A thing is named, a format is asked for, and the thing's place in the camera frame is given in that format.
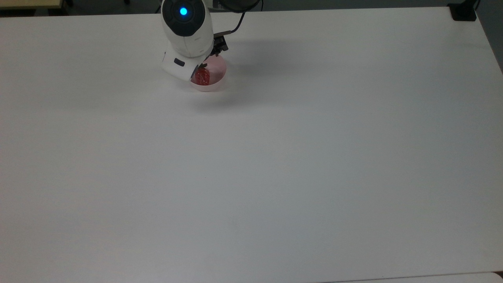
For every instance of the dark robot gripper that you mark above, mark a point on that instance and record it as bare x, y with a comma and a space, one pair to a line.
177, 65

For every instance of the red strawberry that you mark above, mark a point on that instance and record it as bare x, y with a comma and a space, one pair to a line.
203, 76

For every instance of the black wrist connector bracket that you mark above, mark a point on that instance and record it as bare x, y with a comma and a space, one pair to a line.
220, 44

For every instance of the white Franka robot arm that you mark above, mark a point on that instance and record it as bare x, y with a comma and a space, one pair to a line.
188, 27

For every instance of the light wooden desk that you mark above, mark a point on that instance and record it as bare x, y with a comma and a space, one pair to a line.
29, 4

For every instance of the black camera stand clamp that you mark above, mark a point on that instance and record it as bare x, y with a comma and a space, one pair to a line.
463, 11

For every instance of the pink plastic bowl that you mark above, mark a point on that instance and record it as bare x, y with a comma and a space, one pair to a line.
218, 72

